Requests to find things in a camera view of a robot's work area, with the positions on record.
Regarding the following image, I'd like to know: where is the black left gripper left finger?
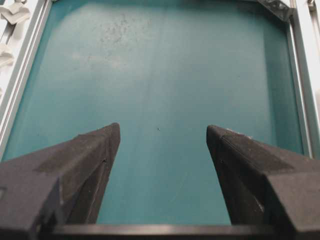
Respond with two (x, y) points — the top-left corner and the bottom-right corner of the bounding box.
(0, 123), (121, 232)

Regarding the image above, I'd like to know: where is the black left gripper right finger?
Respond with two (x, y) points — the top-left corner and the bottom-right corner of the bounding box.
(206, 125), (320, 232)

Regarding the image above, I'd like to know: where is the clear plastic clip post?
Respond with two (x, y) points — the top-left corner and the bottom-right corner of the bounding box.
(0, 0), (31, 68)

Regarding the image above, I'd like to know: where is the silver aluminium extrusion frame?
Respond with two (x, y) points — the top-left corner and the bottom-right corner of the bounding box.
(0, 0), (320, 158)

